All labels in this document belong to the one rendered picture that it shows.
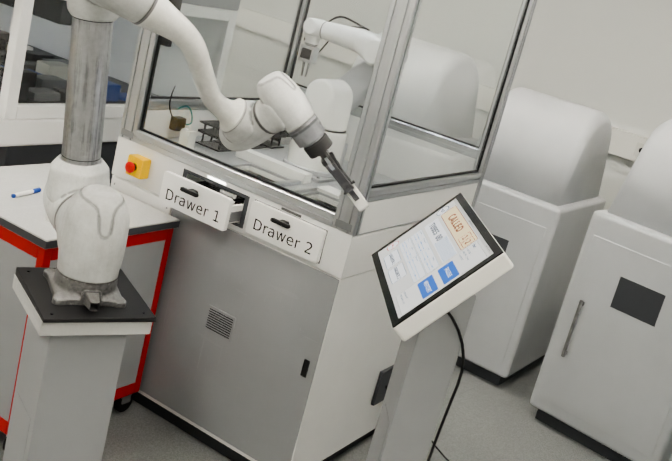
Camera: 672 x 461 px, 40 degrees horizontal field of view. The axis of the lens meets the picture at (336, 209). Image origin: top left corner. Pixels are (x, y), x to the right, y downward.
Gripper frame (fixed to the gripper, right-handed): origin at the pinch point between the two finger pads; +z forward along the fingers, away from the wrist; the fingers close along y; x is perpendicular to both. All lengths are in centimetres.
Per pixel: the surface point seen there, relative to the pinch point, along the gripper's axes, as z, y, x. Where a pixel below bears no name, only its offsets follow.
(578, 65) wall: 95, 306, -127
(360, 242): 20.4, 29.6, 10.3
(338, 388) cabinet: 62, 40, 48
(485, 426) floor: 145, 107, 24
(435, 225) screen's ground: 17.2, -6.6, -13.4
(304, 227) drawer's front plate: 6.8, 32.6, 22.0
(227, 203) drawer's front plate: -12, 41, 38
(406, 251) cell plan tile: 17.3, -10.5, -3.1
